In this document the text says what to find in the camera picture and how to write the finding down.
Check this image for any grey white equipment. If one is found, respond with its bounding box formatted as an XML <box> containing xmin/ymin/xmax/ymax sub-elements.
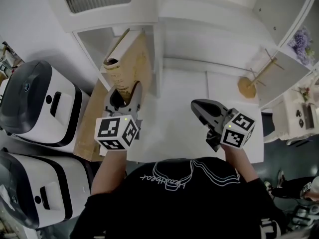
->
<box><xmin>286</xmin><ymin>203</ymin><xmax>319</xmax><ymax>234</ymax></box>

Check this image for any gold crest book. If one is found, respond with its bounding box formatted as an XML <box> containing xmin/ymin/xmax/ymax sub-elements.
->
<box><xmin>103</xmin><ymin>28</ymin><xmax>153</xmax><ymax>104</ymax></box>

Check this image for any wooden coat rack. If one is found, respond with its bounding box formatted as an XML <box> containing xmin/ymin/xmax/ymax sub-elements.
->
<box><xmin>237</xmin><ymin>48</ymin><xmax>285</xmax><ymax>99</ymax></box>

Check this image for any white table top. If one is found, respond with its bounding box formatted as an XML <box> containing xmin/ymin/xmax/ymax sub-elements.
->
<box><xmin>99</xmin><ymin>56</ymin><xmax>265</xmax><ymax>164</ymax></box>

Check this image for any purple flower bunch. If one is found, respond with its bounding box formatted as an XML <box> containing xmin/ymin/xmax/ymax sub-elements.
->
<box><xmin>288</xmin><ymin>26</ymin><xmax>316</xmax><ymax>67</ymax></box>

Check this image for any white and black machine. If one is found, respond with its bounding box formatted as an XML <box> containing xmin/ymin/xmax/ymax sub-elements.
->
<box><xmin>0</xmin><ymin>150</ymin><xmax>93</xmax><ymax>231</ymax></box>
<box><xmin>0</xmin><ymin>59</ymin><xmax>91</xmax><ymax>154</ymax></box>

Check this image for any white shelf unit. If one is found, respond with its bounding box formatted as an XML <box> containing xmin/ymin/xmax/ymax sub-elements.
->
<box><xmin>41</xmin><ymin>0</ymin><xmax>319</xmax><ymax>109</ymax></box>

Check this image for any cluttered workbench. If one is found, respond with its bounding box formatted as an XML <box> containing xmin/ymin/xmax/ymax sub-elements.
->
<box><xmin>0</xmin><ymin>40</ymin><xmax>25</xmax><ymax>84</ymax></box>

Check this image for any person's black printed T-shirt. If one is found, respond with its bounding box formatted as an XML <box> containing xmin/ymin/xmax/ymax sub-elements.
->
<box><xmin>69</xmin><ymin>157</ymin><xmax>289</xmax><ymax>239</ymax></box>

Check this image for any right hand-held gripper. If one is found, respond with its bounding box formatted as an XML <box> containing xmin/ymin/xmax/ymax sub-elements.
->
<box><xmin>190</xmin><ymin>99</ymin><xmax>256</xmax><ymax>152</ymax></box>

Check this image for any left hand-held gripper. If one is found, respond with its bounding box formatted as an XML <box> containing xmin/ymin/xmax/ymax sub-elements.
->
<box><xmin>94</xmin><ymin>81</ymin><xmax>144</xmax><ymax>151</ymax></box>

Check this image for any white shelf compartment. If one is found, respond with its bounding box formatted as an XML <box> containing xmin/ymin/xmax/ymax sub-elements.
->
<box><xmin>72</xmin><ymin>25</ymin><xmax>161</xmax><ymax>99</ymax></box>

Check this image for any person's left forearm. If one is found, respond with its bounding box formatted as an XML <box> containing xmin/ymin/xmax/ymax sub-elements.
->
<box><xmin>90</xmin><ymin>147</ymin><xmax>128</xmax><ymax>198</ymax></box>

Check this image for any person's right forearm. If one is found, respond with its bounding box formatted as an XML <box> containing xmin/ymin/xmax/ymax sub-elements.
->
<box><xmin>221</xmin><ymin>143</ymin><xmax>260</xmax><ymax>184</ymax></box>

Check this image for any brown wooden panel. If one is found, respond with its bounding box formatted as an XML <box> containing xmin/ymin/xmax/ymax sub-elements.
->
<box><xmin>73</xmin><ymin>80</ymin><xmax>112</xmax><ymax>162</ymax></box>

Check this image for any white side cabinet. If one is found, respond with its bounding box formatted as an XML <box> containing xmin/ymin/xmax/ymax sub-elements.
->
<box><xmin>264</xmin><ymin>70</ymin><xmax>319</xmax><ymax>146</ymax></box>

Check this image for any pink flower sprig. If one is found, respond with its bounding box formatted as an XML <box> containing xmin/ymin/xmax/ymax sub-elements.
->
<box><xmin>293</xmin><ymin>85</ymin><xmax>315</xmax><ymax>103</ymax></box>

